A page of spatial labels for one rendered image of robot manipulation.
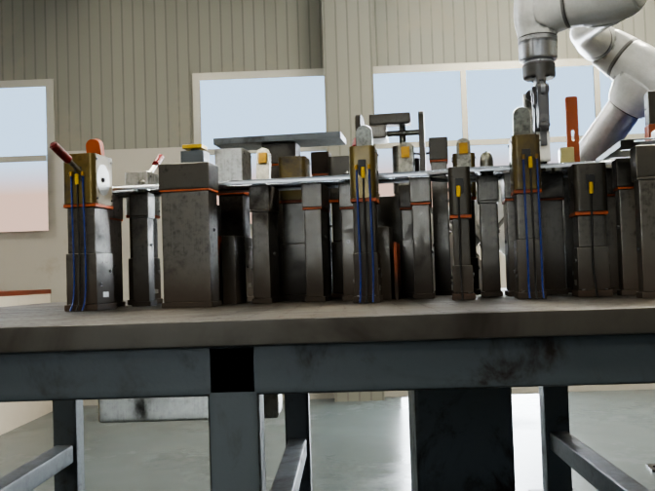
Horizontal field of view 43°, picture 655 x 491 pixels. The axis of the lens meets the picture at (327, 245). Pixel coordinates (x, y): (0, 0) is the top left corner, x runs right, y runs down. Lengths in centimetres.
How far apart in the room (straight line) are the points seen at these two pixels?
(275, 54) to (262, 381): 418
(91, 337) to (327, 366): 36
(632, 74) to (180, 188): 130
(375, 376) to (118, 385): 40
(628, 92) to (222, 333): 157
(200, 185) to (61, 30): 385
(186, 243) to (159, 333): 65
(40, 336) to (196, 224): 67
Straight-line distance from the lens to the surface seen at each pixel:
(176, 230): 191
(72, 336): 131
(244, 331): 125
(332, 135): 233
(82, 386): 136
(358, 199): 181
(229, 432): 132
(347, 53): 517
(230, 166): 222
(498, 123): 530
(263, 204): 201
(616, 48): 251
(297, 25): 539
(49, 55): 566
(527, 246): 177
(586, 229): 181
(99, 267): 197
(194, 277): 190
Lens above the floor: 76
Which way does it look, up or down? 2 degrees up
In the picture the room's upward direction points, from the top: 2 degrees counter-clockwise
